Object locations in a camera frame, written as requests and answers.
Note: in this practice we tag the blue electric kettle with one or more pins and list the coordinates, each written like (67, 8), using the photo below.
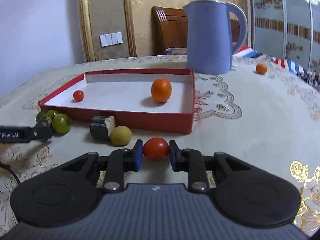
(210, 45)

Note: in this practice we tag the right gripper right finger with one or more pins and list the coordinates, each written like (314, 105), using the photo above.
(194, 164)

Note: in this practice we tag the gold wall frame moulding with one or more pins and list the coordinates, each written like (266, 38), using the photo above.
(98, 17)

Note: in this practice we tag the small red cherry tomato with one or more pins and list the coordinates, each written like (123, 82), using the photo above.
(78, 95)

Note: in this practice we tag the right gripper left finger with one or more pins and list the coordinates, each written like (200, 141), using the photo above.
(117, 163)

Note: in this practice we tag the white wall switch panel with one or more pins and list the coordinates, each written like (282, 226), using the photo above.
(111, 39)

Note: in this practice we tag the wooden bed headboard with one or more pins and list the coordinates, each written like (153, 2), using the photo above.
(172, 28)

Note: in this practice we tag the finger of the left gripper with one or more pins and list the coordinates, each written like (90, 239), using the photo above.
(23, 135)

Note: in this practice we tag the dark sugarcane piece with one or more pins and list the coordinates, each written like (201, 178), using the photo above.
(102, 126)

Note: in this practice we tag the striped colourful bedding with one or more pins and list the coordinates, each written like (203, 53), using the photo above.
(309, 77)

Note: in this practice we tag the small orange on table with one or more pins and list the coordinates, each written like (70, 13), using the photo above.
(261, 69)

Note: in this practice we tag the cream embroidered tablecloth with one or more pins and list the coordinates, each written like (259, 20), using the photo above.
(263, 131)

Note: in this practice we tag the red shallow box tray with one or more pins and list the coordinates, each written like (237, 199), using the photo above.
(126, 95)

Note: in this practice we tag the yellow-green small pear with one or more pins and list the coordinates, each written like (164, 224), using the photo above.
(121, 136)

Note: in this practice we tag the patterned wardrobe sliding doors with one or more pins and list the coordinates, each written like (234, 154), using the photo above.
(287, 30)

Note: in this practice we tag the pink pillow on bed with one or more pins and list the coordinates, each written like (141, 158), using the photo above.
(175, 51)

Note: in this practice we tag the large orange in tray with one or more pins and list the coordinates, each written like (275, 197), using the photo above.
(161, 90)

